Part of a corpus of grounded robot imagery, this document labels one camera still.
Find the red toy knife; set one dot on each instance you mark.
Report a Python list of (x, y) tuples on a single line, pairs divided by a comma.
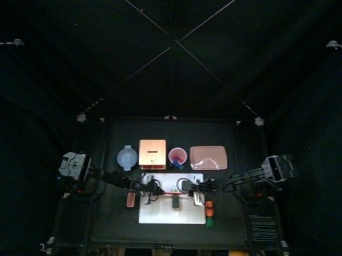
[(173, 192)]

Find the orange wooden box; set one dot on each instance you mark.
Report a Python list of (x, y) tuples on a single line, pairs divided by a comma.
[(153, 152)]

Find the pink rectangular tray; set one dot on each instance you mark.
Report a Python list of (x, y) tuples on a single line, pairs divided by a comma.
[(209, 157)]

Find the pink cup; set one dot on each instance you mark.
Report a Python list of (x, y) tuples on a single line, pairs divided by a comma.
[(178, 154)]

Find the blue toy utensil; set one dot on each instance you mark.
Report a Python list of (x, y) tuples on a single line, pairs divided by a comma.
[(178, 164)]

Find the dark toy sushi piece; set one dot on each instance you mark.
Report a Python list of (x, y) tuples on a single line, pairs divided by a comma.
[(176, 207), (176, 204)]

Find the silver frame clamp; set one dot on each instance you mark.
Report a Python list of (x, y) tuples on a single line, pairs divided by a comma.
[(260, 121), (333, 44), (81, 117), (17, 42)]

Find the white printed label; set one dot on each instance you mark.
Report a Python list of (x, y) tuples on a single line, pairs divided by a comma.
[(263, 230)]

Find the red rectangular toy block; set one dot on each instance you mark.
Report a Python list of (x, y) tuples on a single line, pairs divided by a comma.
[(130, 199)]

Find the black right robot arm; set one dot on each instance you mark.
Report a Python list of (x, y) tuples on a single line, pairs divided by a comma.
[(249, 176)]

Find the sushi piece red dot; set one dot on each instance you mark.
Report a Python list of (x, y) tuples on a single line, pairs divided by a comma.
[(176, 201)]

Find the orange toy carrot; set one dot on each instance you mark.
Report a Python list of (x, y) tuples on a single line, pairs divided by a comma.
[(209, 213)]

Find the sushi piece green dot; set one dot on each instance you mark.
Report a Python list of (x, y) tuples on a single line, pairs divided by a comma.
[(176, 198)]

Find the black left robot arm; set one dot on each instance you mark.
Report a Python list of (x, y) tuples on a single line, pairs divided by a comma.
[(105, 176)]

